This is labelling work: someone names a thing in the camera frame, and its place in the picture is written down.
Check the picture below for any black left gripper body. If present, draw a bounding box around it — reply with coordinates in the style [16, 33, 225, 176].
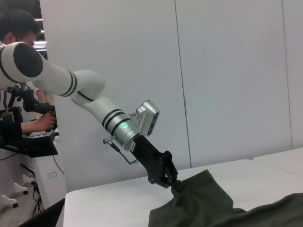
[131, 136, 178, 190]

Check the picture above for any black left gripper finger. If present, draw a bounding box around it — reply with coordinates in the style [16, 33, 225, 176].
[170, 179, 185, 192]

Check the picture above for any dark green FREE t-shirt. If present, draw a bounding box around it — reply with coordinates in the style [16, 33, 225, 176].
[148, 169, 303, 227]

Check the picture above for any black shelf with keyboard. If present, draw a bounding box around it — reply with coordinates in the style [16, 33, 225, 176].
[0, 131, 59, 157]

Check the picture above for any black flat panel lid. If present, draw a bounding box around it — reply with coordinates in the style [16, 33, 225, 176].
[25, 198, 66, 227]

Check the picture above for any white stand foot with castor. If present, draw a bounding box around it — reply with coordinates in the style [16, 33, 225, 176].
[0, 193, 18, 209]
[13, 182, 29, 196]

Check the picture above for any dark-haired seated operator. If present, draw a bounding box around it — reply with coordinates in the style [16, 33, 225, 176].
[0, 9, 57, 140]

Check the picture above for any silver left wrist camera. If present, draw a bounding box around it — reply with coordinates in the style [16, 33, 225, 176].
[135, 100, 160, 137]

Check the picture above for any black gripper cable with plug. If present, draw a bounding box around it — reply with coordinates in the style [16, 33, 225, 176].
[103, 136, 138, 166]

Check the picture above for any black floor cable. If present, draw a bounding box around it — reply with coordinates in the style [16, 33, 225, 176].
[32, 182, 45, 218]

